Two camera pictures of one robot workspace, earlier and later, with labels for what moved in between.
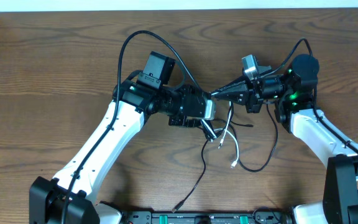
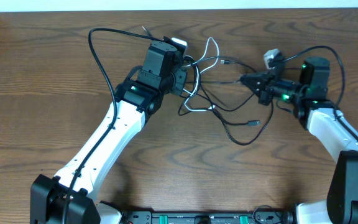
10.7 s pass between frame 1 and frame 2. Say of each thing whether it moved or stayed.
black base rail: stayed
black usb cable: moved
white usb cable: moved
